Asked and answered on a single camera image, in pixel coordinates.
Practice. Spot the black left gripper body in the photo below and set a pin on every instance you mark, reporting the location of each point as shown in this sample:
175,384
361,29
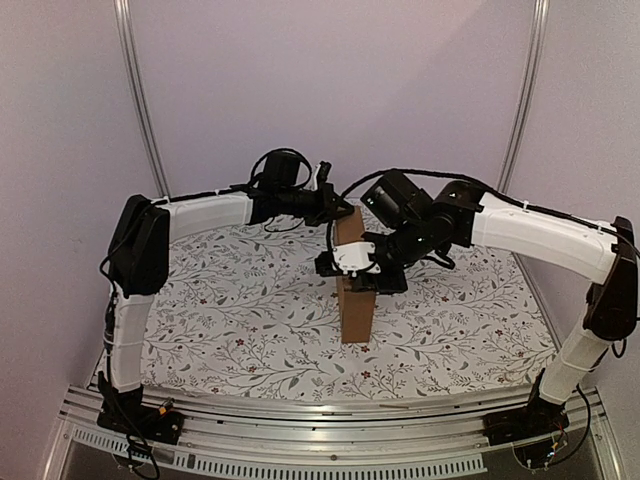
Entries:
318,212

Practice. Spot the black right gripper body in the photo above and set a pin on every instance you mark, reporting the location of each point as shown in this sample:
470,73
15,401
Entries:
382,279

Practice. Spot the brown cardboard box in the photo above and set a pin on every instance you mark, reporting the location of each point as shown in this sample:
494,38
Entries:
356,309

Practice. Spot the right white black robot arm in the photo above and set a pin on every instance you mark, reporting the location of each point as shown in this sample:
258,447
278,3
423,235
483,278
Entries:
468,213

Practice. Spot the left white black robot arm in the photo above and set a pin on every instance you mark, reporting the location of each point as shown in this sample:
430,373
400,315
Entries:
281,182

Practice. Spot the white floral table cloth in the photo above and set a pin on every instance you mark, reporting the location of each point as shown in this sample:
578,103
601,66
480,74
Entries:
244,313

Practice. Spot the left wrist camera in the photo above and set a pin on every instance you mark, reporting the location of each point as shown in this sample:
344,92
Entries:
319,175

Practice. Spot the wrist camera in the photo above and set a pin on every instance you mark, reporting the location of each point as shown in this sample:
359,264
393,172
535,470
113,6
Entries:
319,175
349,259

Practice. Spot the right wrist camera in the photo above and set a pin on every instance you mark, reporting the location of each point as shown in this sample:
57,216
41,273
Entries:
349,259

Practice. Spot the aluminium front rail frame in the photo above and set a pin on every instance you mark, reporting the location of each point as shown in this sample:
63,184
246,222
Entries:
437,438

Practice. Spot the left aluminium corner post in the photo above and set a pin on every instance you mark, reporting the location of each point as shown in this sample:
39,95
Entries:
124,22

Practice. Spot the aluminium corner post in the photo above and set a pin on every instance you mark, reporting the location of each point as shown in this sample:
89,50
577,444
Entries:
124,22
526,94

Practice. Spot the right aluminium corner post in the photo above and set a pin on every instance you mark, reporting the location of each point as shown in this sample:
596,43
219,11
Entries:
526,94

